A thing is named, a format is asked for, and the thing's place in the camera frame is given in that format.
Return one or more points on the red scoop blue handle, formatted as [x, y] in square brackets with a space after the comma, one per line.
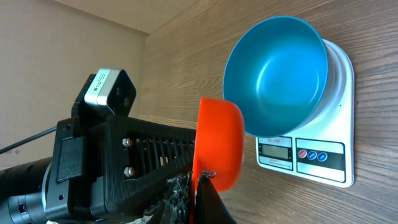
[219, 145]

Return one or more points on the white digital kitchen scale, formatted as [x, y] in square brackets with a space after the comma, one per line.
[323, 148]

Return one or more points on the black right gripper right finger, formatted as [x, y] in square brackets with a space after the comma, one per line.
[209, 207]

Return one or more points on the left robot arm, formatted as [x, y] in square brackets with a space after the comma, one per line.
[24, 192]

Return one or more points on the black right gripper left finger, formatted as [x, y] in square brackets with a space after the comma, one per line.
[175, 205]

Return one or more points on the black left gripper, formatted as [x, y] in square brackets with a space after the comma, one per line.
[139, 157]

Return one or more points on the blue metal bowl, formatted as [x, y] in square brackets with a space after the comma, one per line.
[277, 74]

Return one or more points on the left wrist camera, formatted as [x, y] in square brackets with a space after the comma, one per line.
[111, 92]

